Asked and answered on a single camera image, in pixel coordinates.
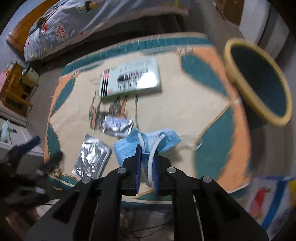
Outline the blue face mask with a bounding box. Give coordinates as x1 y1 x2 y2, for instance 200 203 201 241
113 128 203 188

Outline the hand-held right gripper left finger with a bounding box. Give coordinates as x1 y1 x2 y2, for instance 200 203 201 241
24 144 142 241

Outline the yellow rimmed teal waste bin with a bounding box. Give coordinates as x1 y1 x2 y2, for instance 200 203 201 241
223 38 293 127

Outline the blue and white carton box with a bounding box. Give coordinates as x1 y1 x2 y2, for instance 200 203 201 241
245 176 294 234

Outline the white air purifier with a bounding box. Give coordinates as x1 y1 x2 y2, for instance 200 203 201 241
238 0 290 59

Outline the silver foil packet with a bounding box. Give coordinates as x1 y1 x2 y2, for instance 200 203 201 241
102 116 134 137
72 134 112 179

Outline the wooden side table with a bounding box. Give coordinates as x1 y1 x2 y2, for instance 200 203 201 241
0 62 40 116

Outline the flat white barcode box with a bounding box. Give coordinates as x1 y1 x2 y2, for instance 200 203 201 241
98 57 162 102

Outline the wooden nightstand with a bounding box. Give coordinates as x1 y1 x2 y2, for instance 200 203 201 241
216 0 245 25

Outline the teal and beige rug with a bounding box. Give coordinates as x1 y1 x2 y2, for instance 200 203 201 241
44 32 252 204

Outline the black cable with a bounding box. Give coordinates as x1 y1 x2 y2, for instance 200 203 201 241
120 220 176 241

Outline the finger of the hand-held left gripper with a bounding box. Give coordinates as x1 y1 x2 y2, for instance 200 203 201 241
9 136 41 156
35 151 63 177

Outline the wooden bed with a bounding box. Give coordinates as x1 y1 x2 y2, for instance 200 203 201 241
6 0 192 67

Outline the blue printed blanket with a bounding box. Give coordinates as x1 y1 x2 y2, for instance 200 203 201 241
24 0 188 63

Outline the white drawer cabinet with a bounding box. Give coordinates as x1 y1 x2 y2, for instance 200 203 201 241
0 102 44 158

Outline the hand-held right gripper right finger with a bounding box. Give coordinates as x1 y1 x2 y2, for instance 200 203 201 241
153 149 270 241

